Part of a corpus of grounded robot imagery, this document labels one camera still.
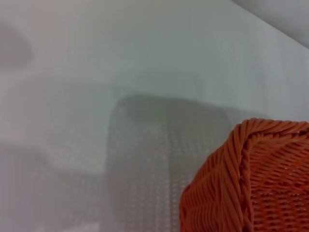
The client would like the orange woven plastic basket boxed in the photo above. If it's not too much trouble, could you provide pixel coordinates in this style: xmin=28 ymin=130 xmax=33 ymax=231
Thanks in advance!
xmin=179 ymin=118 xmax=309 ymax=232

